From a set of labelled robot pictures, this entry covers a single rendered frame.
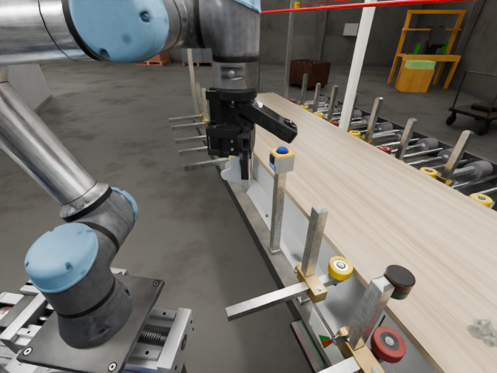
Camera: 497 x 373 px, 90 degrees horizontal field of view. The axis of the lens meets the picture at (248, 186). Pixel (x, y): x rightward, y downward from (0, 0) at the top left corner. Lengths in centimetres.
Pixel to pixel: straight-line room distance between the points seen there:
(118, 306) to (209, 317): 123
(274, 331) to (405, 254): 101
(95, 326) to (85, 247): 19
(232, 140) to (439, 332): 77
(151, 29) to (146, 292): 60
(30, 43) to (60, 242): 35
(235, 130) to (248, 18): 16
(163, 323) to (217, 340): 106
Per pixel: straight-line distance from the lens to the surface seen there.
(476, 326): 101
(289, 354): 176
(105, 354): 69
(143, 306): 71
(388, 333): 87
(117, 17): 29
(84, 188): 64
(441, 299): 103
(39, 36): 36
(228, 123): 47
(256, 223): 137
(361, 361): 85
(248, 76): 42
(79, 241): 57
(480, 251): 128
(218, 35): 42
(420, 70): 841
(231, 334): 179
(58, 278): 57
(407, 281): 68
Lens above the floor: 161
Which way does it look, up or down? 34 degrees down
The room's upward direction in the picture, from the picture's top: straight up
